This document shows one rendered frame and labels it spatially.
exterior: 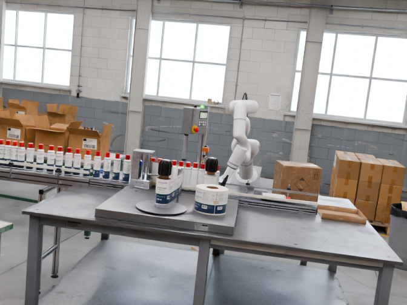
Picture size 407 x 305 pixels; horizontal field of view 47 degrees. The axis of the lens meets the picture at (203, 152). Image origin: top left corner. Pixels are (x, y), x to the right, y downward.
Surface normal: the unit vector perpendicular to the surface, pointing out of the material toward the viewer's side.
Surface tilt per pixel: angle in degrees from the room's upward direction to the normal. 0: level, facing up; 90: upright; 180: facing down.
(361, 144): 90
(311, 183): 90
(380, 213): 90
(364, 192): 90
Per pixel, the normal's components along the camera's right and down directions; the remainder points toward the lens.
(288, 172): 0.08, 0.15
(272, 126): -0.25, 0.11
